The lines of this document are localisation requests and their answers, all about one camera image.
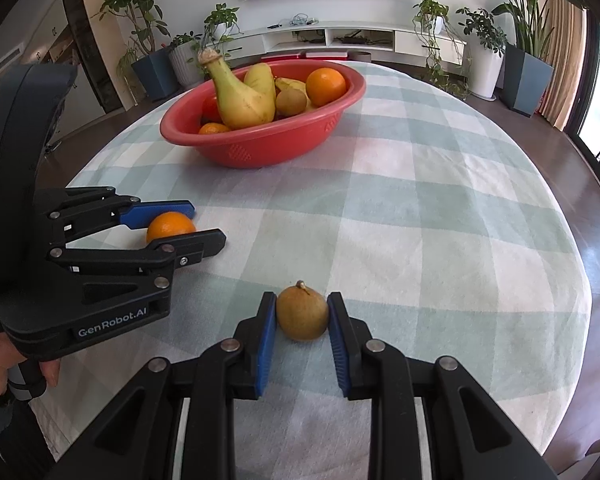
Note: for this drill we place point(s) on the red plastic fruit bowl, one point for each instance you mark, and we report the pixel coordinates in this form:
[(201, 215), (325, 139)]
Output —
[(266, 145)]

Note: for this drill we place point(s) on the tall plant blue pot left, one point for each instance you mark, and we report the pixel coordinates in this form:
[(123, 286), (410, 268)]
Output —
[(150, 65)]

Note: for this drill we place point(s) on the small tangerine in bowl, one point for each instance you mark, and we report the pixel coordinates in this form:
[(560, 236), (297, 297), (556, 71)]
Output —
[(213, 128)]

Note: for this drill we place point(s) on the plant in white ribbed pot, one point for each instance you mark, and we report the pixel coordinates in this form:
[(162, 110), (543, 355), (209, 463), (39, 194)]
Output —
[(183, 52)]

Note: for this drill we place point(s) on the tall plant blue pot right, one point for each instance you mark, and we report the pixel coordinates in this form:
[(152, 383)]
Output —
[(527, 75)]

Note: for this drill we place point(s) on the tall plant blue pot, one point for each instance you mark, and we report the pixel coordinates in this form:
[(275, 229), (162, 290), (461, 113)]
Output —
[(150, 65), (527, 75)]

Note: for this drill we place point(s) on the checkered tablecloth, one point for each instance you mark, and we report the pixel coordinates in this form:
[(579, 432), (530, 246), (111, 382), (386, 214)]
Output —
[(430, 221)]

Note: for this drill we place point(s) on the orange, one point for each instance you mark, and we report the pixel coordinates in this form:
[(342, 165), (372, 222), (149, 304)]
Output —
[(325, 85), (168, 224)]

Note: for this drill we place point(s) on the red storage box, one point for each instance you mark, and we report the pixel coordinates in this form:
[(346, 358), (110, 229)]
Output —
[(325, 55), (281, 56)]

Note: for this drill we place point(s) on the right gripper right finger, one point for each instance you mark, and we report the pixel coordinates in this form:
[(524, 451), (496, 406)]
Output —
[(437, 407)]

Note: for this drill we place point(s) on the red tomato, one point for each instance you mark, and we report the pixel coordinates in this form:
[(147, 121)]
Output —
[(210, 110)]

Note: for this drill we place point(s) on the pothos on console left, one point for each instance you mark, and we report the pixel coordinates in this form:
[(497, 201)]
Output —
[(219, 26)]

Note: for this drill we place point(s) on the white tv console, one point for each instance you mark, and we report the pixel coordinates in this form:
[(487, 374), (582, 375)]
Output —
[(384, 41)]

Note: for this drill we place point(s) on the red storage box left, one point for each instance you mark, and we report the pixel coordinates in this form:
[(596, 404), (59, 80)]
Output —
[(281, 56)]

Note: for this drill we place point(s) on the small round pot under console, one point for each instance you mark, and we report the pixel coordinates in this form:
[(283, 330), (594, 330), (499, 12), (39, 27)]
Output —
[(360, 56)]

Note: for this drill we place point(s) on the orange in bowl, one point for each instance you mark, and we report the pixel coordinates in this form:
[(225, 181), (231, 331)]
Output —
[(325, 85)]

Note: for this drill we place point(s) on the yellow banana bunch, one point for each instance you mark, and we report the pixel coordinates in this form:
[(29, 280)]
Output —
[(248, 102)]

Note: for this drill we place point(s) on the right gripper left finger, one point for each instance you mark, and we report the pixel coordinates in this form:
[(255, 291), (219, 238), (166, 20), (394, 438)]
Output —
[(178, 416)]

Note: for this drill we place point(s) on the hanging pothos on console right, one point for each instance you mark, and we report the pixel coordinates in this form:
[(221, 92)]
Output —
[(444, 51)]

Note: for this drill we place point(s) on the red storage box right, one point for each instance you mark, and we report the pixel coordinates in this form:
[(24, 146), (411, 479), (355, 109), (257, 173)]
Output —
[(325, 55)]

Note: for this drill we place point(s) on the beige curtain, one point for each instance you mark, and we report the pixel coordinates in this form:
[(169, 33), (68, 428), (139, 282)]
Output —
[(565, 53)]

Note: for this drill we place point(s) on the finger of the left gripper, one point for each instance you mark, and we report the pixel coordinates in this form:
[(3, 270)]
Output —
[(108, 278), (64, 215)]

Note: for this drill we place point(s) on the brown kiwi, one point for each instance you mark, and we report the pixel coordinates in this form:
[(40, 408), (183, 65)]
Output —
[(301, 312), (290, 102)]

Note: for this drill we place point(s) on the plant in white pot right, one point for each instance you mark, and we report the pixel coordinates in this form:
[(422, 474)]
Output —
[(487, 44)]

